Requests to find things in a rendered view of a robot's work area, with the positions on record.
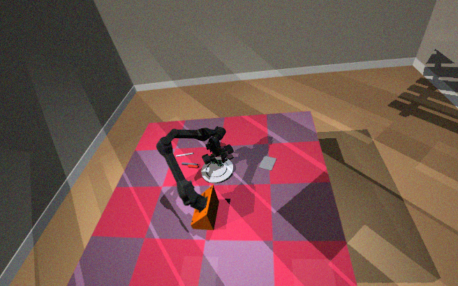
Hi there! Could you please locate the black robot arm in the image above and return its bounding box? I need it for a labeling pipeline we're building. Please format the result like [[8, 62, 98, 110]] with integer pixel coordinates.
[[156, 126, 226, 213]]

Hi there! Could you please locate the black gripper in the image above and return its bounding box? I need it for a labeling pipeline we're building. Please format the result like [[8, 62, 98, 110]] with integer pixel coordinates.
[[202, 144, 234, 165]]

